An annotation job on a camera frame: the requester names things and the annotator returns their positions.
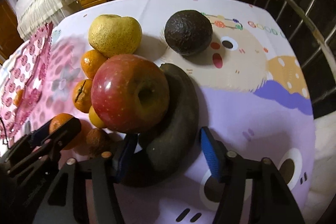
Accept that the orange tangerine with stem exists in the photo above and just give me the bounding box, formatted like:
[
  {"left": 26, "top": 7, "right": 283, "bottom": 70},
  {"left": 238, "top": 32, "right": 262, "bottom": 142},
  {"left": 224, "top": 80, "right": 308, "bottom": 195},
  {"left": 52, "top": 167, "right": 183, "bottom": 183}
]
[{"left": 13, "top": 89, "right": 24, "bottom": 107}]

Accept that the small orange tangerine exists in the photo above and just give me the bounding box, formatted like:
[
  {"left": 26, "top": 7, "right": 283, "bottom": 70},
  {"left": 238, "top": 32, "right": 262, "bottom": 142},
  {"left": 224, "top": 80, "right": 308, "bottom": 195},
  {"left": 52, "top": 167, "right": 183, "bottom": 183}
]
[{"left": 88, "top": 106, "right": 106, "bottom": 128}]

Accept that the pink crystal fruit tray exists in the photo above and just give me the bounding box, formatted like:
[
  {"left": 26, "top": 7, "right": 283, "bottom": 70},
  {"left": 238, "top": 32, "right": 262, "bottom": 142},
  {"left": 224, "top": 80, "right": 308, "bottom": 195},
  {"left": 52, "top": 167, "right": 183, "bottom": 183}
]
[{"left": 1, "top": 22, "right": 54, "bottom": 140}]

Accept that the yellow pear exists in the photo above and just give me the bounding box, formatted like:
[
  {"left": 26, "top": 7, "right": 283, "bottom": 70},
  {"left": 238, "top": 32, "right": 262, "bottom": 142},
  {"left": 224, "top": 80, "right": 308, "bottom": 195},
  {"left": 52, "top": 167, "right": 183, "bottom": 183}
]
[{"left": 88, "top": 14, "right": 142, "bottom": 58}]

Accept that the dark overripe banana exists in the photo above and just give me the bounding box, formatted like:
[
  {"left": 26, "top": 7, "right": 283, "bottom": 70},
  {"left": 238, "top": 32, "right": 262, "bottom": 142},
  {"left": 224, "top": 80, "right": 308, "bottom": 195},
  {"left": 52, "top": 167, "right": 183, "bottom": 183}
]
[{"left": 121, "top": 63, "right": 199, "bottom": 188}]

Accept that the dark avocado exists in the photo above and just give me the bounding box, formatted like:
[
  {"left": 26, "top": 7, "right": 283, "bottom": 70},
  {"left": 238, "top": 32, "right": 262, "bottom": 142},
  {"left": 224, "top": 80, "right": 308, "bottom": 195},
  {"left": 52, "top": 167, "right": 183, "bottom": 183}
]
[{"left": 164, "top": 10, "right": 213, "bottom": 56}]

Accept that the wooden door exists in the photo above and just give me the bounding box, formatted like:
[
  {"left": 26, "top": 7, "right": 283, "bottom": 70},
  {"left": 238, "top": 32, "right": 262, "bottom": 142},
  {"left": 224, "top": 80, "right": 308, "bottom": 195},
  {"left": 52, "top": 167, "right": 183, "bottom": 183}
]
[{"left": 0, "top": 0, "right": 23, "bottom": 64}]

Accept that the metal bed rail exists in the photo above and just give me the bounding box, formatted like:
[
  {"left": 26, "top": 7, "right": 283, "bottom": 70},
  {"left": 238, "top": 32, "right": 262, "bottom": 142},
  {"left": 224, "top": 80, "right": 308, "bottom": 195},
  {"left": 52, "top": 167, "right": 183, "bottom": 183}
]
[{"left": 253, "top": 0, "right": 335, "bottom": 118}]

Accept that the red apple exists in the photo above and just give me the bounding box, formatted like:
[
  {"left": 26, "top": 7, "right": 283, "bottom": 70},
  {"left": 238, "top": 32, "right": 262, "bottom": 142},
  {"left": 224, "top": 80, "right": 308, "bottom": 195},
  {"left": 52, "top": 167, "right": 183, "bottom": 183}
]
[{"left": 91, "top": 54, "right": 170, "bottom": 134}]

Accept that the cartoon printed bedsheet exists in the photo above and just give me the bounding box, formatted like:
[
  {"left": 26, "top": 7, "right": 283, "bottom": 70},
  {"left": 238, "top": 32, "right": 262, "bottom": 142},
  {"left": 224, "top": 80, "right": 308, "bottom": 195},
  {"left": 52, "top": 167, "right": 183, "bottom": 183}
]
[{"left": 0, "top": 0, "right": 336, "bottom": 224}]

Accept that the orange tangerine with crack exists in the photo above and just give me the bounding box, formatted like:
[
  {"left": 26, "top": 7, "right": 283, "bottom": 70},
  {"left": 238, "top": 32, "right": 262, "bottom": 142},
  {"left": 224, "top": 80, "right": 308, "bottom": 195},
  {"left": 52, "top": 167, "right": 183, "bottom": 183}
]
[{"left": 72, "top": 79, "right": 93, "bottom": 113}]

